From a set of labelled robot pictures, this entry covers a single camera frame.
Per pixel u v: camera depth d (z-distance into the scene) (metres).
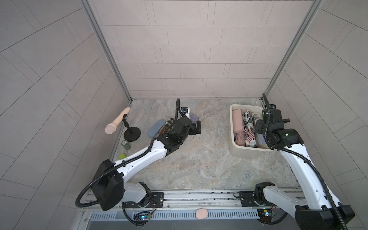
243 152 0.85
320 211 0.35
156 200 0.71
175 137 0.57
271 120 0.51
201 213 0.67
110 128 0.70
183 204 0.71
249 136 0.85
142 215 0.65
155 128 0.96
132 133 0.95
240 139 0.86
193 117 1.02
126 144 0.85
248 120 0.85
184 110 0.66
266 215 0.68
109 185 0.39
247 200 0.71
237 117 0.88
